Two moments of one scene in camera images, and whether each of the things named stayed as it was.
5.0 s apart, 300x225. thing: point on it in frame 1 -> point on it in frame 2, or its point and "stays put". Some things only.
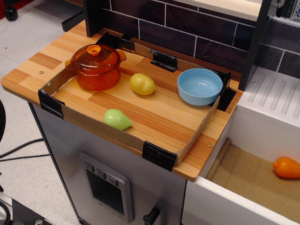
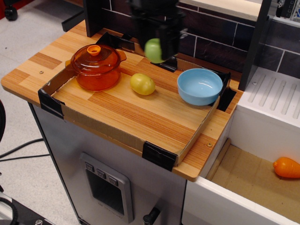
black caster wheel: [11, 12] stays put
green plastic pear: [115, 118] -> [153, 50]
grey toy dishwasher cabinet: [109, 182] stays put
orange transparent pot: [96, 68] stays put
